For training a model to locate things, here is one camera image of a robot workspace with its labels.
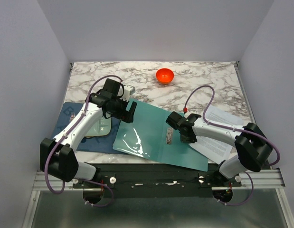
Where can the printed white paper sheets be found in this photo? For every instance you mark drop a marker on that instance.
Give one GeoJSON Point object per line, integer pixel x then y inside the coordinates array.
{"type": "Point", "coordinates": [215, 142]}

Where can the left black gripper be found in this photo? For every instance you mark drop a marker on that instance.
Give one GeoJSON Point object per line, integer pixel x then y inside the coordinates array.
{"type": "Point", "coordinates": [125, 115]}

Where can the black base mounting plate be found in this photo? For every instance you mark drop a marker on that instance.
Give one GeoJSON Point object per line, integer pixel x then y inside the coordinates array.
{"type": "Point", "coordinates": [157, 181]}

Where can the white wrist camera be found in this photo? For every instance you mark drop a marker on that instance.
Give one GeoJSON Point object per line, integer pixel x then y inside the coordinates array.
{"type": "Point", "coordinates": [126, 91]}
{"type": "Point", "coordinates": [186, 115]}

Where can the orange plastic bowl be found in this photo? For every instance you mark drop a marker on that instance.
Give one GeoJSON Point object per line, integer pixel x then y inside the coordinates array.
{"type": "Point", "coordinates": [165, 75]}

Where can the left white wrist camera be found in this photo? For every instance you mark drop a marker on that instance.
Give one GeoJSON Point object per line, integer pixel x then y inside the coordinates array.
{"type": "Point", "coordinates": [126, 91]}

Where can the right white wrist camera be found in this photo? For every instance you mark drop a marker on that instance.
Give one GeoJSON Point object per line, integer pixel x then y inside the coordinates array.
{"type": "Point", "coordinates": [186, 115]}

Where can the blue lettered placemat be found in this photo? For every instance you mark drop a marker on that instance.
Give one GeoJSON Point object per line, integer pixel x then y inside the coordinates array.
{"type": "Point", "coordinates": [103, 144]}

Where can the pale green divided plate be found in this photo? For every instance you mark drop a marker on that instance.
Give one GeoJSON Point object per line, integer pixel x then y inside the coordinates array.
{"type": "Point", "coordinates": [100, 128]}

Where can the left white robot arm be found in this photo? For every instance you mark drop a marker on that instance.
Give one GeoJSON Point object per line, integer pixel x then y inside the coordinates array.
{"type": "Point", "coordinates": [57, 155]}

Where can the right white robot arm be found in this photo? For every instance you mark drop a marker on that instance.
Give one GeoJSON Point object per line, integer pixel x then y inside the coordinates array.
{"type": "Point", "coordinates": [234, 148]}

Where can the teal file folder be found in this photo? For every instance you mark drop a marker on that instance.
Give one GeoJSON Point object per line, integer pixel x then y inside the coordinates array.
{"type": "Point", "coordinates": [145, 137]}

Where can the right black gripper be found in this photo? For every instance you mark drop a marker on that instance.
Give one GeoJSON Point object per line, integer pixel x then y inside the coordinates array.
{"type": "Point", "coordinates": [192, 139]}

